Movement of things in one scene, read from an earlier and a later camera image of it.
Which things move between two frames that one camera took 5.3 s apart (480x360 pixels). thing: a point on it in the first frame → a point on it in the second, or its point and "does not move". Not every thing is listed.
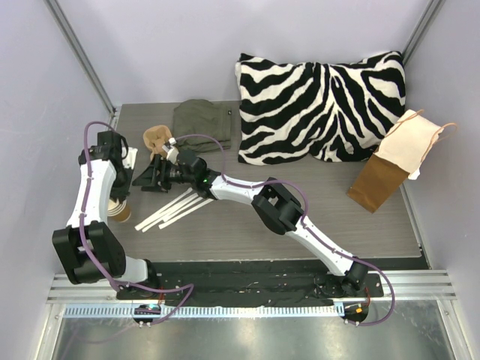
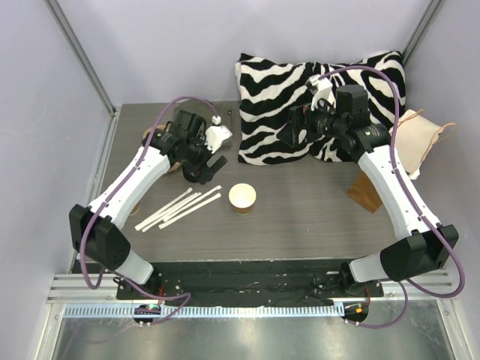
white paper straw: [139, 226] does not move
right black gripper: [160, 173] → [297, 124]
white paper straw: [184, 213] does not move
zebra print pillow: [290, 112] does not move
